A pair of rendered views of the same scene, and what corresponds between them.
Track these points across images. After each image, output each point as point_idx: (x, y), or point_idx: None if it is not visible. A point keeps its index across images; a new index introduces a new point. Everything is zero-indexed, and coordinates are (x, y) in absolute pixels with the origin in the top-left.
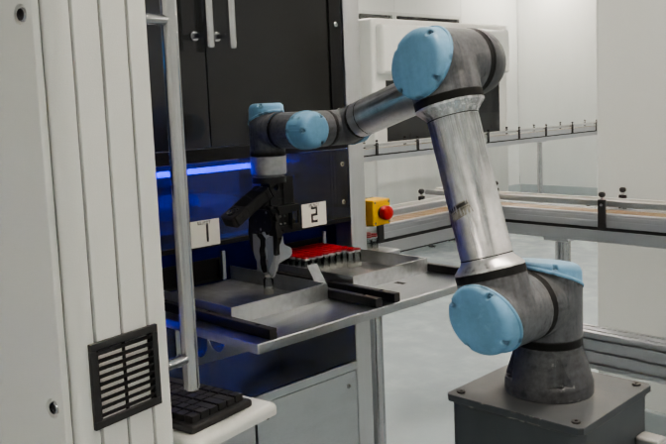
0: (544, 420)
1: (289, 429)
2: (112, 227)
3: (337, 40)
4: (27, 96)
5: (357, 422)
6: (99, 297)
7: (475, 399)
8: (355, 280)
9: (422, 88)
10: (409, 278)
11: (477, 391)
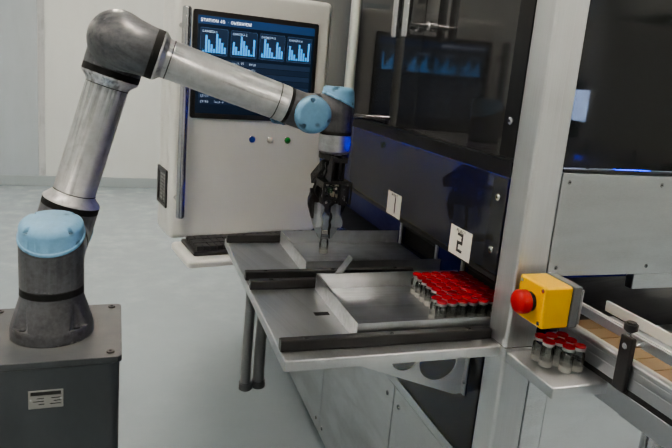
0: None
1: (408, 443)
2: (164, 119)
3: (527, 16)
4: None
5: None
6: (161, 147)
7: (92, 305)
8: (316, 279)
9: None
10: (333, 322)
11: (101, 311)
